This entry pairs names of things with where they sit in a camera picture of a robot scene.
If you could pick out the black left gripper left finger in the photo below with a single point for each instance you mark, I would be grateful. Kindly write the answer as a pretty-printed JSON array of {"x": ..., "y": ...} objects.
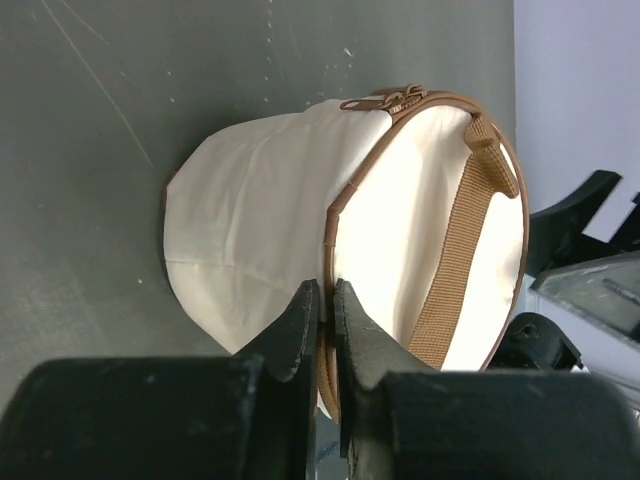
[{"x": 283, "y": 343}]

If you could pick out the cream round laundry bag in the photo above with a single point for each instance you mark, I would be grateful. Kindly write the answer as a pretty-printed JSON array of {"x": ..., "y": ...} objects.
[{"x": 413, "y": 196}]

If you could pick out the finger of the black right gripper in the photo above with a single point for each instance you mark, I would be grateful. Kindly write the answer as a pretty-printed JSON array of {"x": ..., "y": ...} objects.
[{"x": 555, "y": 230}]

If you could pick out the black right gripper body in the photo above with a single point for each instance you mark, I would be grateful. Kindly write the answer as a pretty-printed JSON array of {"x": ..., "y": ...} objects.
[{"x": 585, "y": 318}]

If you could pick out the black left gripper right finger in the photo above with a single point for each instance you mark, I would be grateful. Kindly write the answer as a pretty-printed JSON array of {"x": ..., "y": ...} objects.
[{"x": 365, "y": 351}]

